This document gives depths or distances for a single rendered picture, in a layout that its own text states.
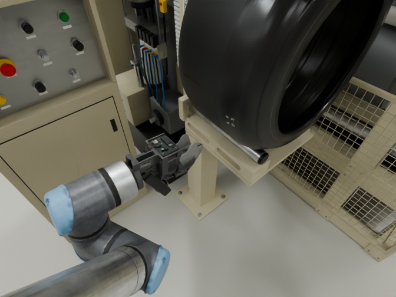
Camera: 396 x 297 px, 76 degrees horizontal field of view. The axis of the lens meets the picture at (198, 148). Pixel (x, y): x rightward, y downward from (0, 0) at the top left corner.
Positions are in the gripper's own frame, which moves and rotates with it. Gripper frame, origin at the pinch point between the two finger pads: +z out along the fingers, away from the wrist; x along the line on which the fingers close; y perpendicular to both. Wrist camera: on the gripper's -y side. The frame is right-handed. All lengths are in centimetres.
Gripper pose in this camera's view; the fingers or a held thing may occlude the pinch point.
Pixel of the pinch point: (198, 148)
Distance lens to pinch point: 68.4
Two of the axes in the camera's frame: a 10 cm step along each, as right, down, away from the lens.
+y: 0.9, -7.2, -6.9
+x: -6.4, -5.8, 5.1
